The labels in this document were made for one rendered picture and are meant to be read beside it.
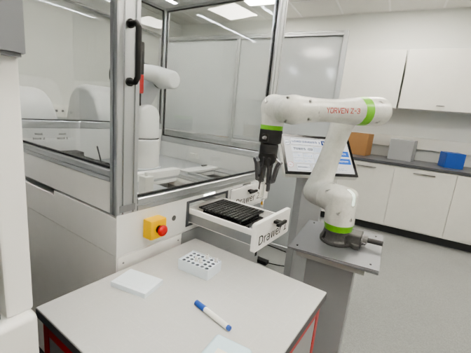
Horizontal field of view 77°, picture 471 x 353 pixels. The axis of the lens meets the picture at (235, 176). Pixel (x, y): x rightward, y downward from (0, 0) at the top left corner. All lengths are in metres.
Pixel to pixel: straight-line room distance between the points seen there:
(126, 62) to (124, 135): 0.22
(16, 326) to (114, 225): 0.45
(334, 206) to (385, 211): 2.82
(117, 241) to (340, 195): 0.88
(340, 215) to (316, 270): 0.27
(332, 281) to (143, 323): 0.84
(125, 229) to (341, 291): 0.92
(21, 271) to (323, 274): 1.11
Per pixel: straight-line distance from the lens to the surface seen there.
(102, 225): 1.12
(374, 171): 4.02
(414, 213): 4.12
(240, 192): 1.52
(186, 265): 1.06
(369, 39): 4.86
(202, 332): 0.84
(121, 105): 0.98
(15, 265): 0.67
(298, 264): 2.29
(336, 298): 1.45
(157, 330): 0.85
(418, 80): 4.37
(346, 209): 1.33
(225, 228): 1.16
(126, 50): 1.00
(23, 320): 0.71
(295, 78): 2.87
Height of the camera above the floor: 1.31
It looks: 12 degrees down
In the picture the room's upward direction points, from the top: 5 degrees clockwise
